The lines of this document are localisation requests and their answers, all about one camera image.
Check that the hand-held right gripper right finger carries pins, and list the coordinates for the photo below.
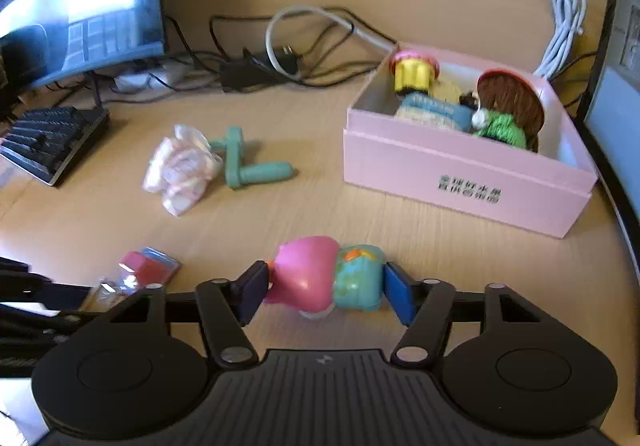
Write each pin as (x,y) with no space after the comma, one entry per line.
(400,293)

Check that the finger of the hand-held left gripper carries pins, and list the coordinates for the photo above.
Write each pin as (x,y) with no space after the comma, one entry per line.
(35,326)
(45,296)

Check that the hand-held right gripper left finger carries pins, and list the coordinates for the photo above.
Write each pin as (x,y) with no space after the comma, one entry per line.
(252,293)

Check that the pink and teal toy figure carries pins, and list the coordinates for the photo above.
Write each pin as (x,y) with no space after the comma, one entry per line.
(305,271)

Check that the clear plastic wrapper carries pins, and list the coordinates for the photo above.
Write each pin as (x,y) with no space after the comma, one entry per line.
(117,288)

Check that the pink cardboard box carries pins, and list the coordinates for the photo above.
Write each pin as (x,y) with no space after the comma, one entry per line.
(450,196)

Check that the blue and white snack packet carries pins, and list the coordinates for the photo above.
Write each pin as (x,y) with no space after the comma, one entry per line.
(430,108)

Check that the yellow and pink toy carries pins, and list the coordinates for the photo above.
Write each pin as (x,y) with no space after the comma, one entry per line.
(412,73)

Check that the crocheted doll with brown hair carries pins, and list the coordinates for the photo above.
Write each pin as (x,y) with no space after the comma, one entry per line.
(510,101)

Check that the red and blue small packet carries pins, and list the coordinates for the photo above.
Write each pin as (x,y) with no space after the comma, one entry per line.
(147,268)

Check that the teal plastic toy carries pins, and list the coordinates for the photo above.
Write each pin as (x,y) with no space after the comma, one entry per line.
(235,161)

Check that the clear pink candy packet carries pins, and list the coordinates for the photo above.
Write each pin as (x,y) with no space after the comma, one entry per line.
(180,171)

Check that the black keyboard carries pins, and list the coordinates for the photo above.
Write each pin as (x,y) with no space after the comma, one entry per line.
(50,141)

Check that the black power adapter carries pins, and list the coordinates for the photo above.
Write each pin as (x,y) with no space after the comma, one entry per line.
(247,73)

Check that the white power strip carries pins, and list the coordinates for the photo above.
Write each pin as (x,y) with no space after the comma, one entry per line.
(150,76)

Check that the curved computer monitor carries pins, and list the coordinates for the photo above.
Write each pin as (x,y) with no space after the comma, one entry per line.
(625,136)

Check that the flat computer monitor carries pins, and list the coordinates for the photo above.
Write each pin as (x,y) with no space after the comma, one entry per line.
(75,1)

